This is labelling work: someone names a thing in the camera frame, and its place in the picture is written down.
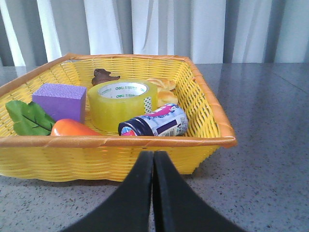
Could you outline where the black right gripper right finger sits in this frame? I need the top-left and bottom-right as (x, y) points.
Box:
(153, 151), (244, 232)

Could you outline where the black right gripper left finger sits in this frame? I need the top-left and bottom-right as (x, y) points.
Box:
(64, 151), (154, 232)

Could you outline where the yellow packing tape roll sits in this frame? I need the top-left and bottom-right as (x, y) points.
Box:
(87, 79), (158, 133)

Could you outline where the blue printed drink can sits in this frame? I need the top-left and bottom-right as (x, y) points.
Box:
(118, 103), (188, 136)

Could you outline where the toy croissant bread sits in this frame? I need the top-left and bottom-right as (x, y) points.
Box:
(147, 78), (178, 107)

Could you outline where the yellow woven basket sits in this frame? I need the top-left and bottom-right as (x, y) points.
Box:
(0, 53), (237, 182)

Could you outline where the purple foam block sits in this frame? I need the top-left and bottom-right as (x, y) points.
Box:
(32, 83), (86, 123)

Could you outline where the brown toy animal figure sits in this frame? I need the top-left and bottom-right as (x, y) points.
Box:
(92, 69), (120, 86)

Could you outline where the grey white curtain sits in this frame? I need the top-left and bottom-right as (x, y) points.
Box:
(0, 0), (309, 66)

